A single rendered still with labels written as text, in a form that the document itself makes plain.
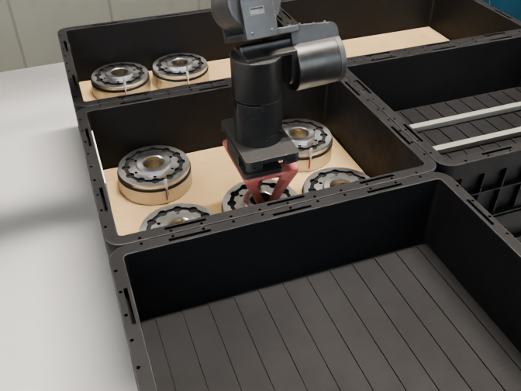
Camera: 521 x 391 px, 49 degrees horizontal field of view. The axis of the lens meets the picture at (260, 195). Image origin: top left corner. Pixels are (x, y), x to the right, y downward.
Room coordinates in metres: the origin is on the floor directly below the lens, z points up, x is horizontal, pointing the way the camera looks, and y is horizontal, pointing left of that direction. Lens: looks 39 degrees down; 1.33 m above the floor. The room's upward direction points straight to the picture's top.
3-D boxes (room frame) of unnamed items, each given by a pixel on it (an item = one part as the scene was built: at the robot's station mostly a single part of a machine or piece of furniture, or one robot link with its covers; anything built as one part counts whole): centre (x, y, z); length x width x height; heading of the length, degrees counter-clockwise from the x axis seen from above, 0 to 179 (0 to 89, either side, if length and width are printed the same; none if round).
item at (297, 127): (0.74, -0.06, 0.86); 0.05 x 0.05 x 0.01
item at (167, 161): (0.66, 0.15, 0.86); 0.05 x 0.05 x 0.01
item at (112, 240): (0.63, 0.02, 0.92); 0.40 x 0.30 x 0.02; 110
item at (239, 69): (0.58, 0.00, 1.04); 0.07 x 0.06 x 0.07; 112
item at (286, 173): (0.57, 0.00, 0.91); 0.07 x 0.07 x 0.09; 20
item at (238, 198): (0.58, 0.00, 0.86); 0.10 x 0.10 x 0.01
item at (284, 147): (0.58, 0.00, 0.98); 0.10 x 0.07 x 0.07; 20
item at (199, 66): (0.98, 0.15, 0.86); 0.10 x 0.10 x 0.01
